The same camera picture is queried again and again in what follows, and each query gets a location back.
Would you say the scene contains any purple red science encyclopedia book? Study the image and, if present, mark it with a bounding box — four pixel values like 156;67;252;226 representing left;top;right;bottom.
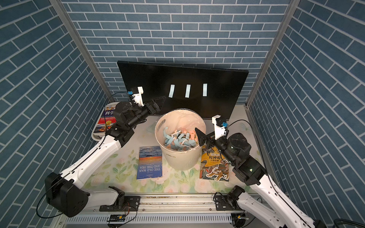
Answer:
93;103;120;135

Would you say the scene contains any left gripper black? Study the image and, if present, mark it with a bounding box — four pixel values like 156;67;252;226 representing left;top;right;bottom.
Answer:
125;96;164;130

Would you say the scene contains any blue Old Man Sea book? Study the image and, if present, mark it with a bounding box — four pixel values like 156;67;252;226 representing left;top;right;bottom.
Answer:
136;146;163;180

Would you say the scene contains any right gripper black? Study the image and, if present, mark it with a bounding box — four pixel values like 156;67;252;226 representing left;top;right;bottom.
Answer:
197;127;238;165

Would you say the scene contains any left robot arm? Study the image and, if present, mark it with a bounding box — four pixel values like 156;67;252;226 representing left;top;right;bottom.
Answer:
44;96;166;218

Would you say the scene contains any black computer monitor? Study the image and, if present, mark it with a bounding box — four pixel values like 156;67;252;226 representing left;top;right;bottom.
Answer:
117;61;249;119

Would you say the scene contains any wrist white camera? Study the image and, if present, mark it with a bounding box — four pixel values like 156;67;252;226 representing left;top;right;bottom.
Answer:
212;115;228;140
128;86;144;107

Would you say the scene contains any small black circuit board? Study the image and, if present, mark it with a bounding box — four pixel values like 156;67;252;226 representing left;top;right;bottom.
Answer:
107;214;126;223

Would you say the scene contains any yellow illustrated Chinese story book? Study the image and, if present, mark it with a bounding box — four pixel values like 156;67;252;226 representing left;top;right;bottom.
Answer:
200;145;230;182

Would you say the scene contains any aluminium corner post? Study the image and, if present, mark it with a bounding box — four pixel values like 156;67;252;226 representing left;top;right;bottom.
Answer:
246;0;300;109
49;0;115;102

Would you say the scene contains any pile of discarded sticky notes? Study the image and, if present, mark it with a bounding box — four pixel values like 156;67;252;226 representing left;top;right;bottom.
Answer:
163;127;199;152

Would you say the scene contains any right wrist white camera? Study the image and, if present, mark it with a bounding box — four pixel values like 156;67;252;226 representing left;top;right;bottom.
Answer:
212;115;228;140

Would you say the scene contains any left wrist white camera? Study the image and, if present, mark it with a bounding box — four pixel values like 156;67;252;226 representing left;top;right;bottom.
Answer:
128;86;144;107

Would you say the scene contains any white trash bin with liner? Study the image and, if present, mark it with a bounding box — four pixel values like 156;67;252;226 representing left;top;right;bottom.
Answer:
155;109;206;171

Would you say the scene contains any right aluminium corner post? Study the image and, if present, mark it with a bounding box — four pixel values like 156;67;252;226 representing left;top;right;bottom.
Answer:
246;0;300;109

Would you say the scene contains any light blue sticky note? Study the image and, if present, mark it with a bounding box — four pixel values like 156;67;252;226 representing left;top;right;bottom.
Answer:
202;84;208;97
185;84;191;98
168;84;175;98

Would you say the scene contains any left aluminium corner post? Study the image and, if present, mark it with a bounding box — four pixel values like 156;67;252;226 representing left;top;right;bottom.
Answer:
49;0;115;102

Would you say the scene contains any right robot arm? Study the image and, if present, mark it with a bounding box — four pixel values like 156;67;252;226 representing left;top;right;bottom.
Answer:
195;129;326;228

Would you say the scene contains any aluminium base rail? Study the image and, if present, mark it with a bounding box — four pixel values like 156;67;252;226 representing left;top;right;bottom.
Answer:
56;193;297;226

